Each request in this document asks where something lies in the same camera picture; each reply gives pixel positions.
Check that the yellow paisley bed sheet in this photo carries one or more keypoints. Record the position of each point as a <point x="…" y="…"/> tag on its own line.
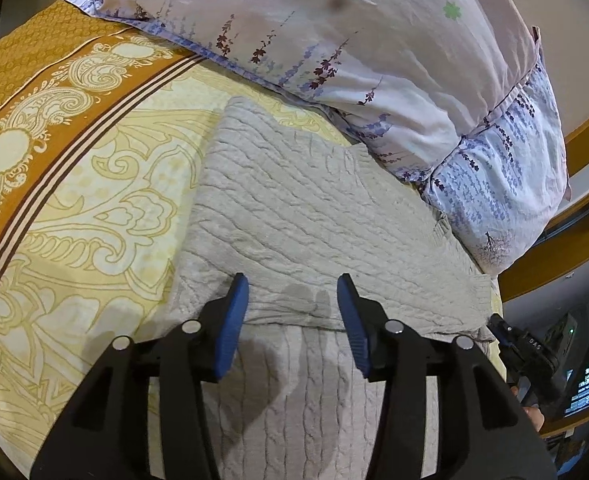
<point x="99" y="200"/>

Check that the person's right hand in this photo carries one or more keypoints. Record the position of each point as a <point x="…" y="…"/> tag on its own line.
<point x="534" y="416"/>

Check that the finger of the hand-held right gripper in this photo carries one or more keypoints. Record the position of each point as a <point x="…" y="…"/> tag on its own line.
<point x="497" y="326"/>

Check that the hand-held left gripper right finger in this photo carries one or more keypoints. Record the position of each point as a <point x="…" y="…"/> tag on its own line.
<point x="353" y="325"/>

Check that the wooden bed frame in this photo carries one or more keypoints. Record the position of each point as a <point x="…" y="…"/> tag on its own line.
<point x="549" y="260"/>

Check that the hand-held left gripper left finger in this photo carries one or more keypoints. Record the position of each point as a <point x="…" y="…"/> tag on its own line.
<point x="232" y="320"/>

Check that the white purple floral pillow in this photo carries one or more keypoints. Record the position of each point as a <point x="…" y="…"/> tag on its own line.
<point x="374" y="50"/>

